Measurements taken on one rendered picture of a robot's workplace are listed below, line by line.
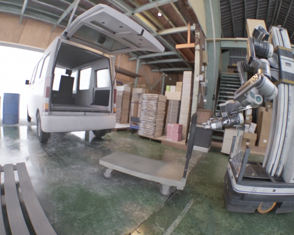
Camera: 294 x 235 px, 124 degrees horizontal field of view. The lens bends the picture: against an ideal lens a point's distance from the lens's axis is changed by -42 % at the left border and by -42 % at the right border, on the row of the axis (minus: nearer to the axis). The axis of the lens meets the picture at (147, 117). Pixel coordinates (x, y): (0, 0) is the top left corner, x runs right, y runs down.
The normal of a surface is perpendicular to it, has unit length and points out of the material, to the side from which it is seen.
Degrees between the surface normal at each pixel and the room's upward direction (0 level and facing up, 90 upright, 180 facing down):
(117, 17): 106
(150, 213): 0
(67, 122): 87
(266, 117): 90
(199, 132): 90
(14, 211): 0
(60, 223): 0
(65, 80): 93
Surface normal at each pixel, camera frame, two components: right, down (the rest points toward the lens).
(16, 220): 0.11, -0.99
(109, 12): 0.72, 0.40
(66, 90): 0.81, 0.18
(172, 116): -0.57, 0.00
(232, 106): -0.97, 0.01
